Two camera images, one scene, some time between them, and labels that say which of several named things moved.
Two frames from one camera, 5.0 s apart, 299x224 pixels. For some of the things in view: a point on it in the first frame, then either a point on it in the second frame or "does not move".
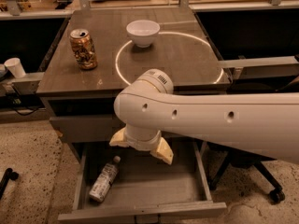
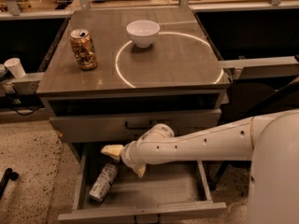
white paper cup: [15, 65] does not move
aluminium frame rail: [258, 62] does not move
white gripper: [140, 144] -> [128, 159]
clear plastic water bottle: [101, 186] does not move
